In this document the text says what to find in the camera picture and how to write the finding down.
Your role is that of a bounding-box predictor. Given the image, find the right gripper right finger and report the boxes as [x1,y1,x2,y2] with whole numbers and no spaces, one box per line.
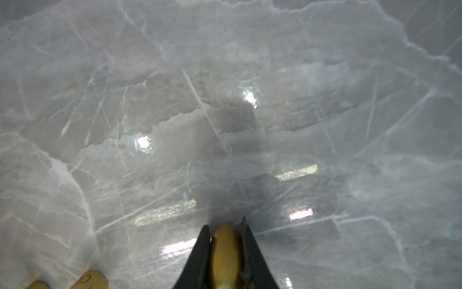
[239,216,280,289]

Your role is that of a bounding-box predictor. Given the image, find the gold lipstick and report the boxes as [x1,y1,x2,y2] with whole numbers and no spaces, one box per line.
[209,223,243,289]
[71,270,108,289]

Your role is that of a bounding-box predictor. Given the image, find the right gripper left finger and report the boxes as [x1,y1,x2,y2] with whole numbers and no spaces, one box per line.
[173,225,211,289]

